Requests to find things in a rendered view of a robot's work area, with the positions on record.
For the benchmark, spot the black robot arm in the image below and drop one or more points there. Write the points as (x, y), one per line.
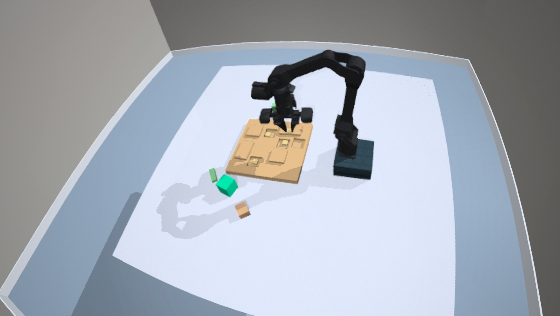
(280, 88)

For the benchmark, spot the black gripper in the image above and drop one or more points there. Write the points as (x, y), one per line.
(286, 111)

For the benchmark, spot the tan puzzle board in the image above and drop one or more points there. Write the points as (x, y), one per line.
(277, 162)

